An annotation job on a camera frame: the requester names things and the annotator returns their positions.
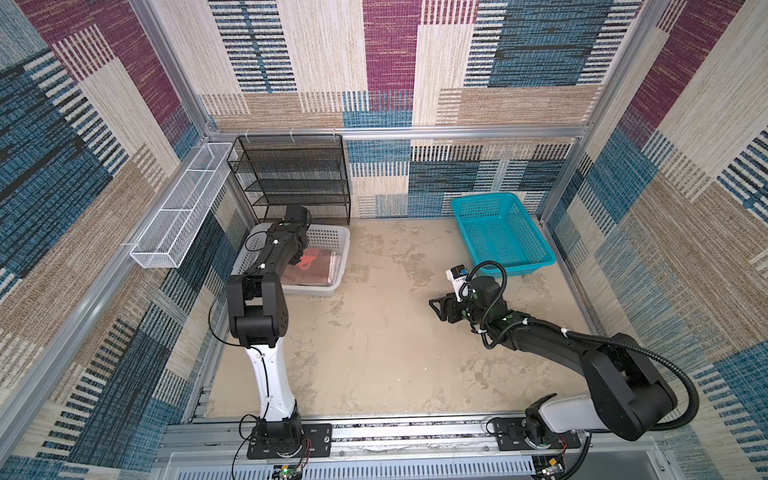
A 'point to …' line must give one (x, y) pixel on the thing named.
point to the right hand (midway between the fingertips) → (440, 302)
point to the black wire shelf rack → (279, 170)
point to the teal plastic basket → (497, 228)
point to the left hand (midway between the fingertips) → (273, 249)
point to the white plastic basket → (322, 236)
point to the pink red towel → (316, 267)
